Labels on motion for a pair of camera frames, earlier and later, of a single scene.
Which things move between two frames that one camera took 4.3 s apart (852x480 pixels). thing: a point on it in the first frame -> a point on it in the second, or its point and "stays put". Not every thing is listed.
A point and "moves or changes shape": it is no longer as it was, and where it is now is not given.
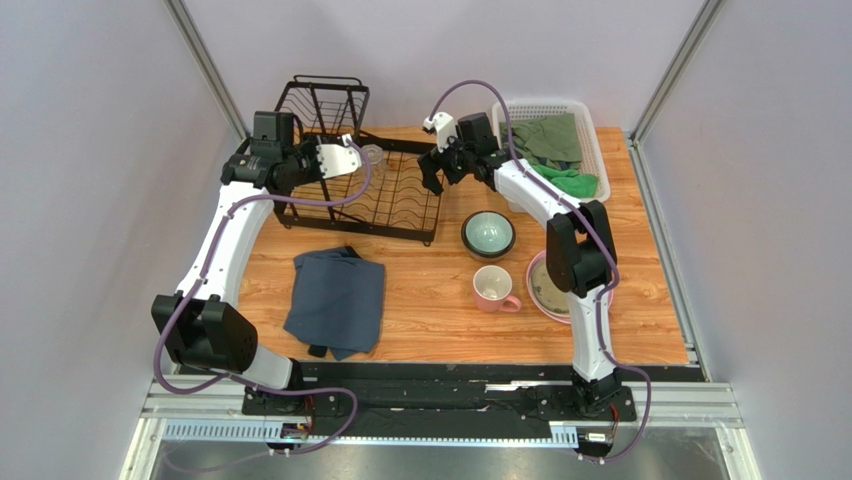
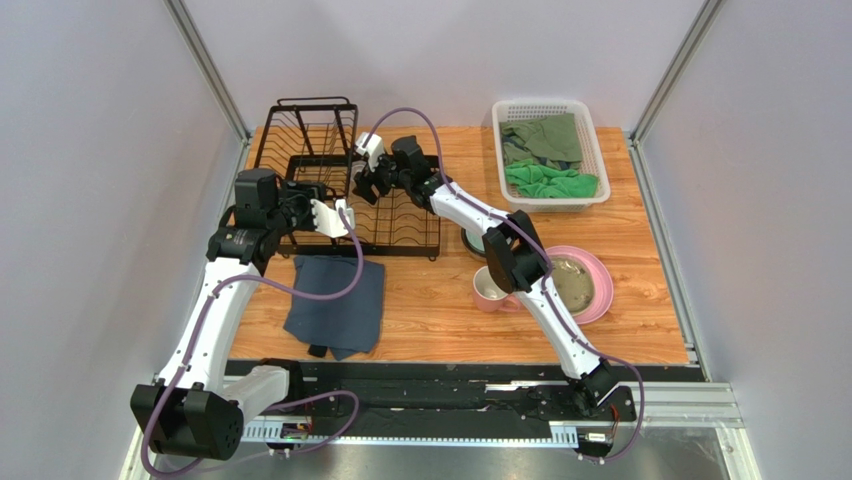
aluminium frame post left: x=189 y=34 stays put
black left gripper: x=309 y=148 -> x=304 y=191
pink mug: x=492 y=285 stays put
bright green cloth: x=567 y=182 stays put
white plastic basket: x=586 y=127 stays put
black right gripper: x=450 y=161 -> x=376 y=177
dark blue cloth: x=337 y=301 stays put
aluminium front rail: x=657 y=403 stays put
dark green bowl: x=499 y=256 moves or changes shape
